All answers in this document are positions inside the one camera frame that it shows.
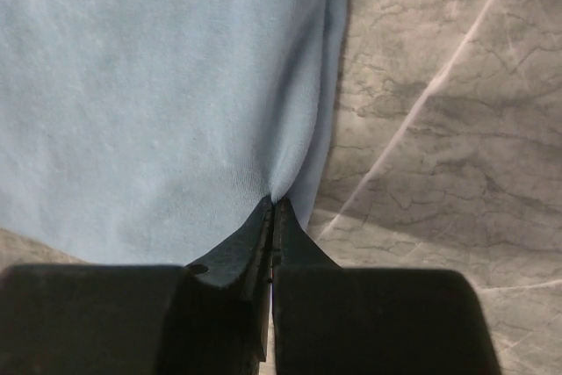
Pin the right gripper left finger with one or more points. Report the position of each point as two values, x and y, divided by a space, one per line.
207 317

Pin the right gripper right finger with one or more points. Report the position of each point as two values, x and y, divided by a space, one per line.
334 320

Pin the grey-blue t shirt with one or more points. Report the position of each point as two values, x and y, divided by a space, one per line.
146 131

